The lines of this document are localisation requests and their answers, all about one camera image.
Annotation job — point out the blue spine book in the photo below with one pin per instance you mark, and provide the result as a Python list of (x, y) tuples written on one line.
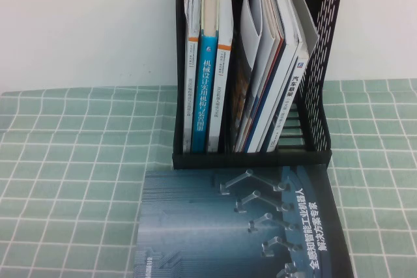
[(203, 95)]

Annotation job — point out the blue circuit robot brochure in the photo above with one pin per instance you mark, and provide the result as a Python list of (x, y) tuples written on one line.
[(195, 226)]

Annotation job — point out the leaning magazines stack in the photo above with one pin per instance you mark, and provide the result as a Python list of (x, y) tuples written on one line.
[(286, 63)]

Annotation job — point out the floppy white brochure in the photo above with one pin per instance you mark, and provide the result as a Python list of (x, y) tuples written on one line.
[(252, 14)]

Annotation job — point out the green checkered tablecloth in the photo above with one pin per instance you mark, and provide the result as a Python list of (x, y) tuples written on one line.
[(65, 161)]

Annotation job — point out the orange-edged thin magazine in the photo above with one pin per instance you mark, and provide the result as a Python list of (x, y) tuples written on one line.
[(273, 14)]

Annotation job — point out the dark cover photo magazine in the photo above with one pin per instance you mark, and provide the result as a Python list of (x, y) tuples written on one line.
[(242, 89)]

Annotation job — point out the thick white orange-banded book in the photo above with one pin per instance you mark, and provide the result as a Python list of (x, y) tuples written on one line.
[(218, 95)]

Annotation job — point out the black mesh book holder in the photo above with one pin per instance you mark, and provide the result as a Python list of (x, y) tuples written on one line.
[(208, 160)]

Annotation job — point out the white automotive spine book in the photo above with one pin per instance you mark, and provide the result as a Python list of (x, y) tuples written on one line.
[(294, 86)]

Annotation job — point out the thin white orange-banded book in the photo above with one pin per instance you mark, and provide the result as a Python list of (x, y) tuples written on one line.
[(190, 79)]

